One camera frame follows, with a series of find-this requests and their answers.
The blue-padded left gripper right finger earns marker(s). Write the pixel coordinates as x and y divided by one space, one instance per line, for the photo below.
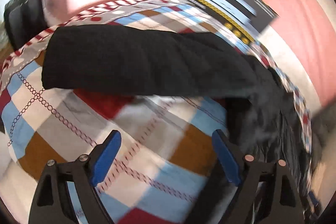
230 158

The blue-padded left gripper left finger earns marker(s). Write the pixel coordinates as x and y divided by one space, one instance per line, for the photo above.
102 157

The black padded jacket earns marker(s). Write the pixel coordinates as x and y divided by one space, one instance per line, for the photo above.
126 61

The colourful checkered bed sheet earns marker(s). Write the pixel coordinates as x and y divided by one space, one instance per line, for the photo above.
166 155

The black chair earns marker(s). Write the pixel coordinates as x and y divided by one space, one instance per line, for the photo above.
24 19

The black yellow product box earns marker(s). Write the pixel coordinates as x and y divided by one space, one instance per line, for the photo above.
246 19

